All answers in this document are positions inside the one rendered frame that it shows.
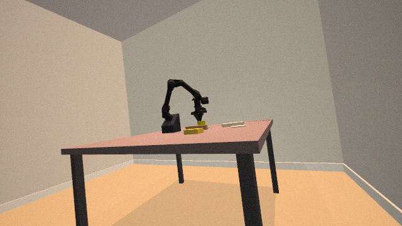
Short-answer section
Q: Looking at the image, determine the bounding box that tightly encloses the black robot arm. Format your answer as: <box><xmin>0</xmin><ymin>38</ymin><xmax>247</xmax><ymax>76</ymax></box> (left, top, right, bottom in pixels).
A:
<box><xmin>162</xmin><ymin>79</ymin><xmax>209</xmax><ymax>122</ymax></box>

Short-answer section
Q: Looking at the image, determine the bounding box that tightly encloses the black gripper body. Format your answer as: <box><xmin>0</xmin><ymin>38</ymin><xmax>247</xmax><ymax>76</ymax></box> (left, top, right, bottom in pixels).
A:
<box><xmin>191</xmin><ymin>104</ymin><xmax>207</xmax><ymax>115</ymax></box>

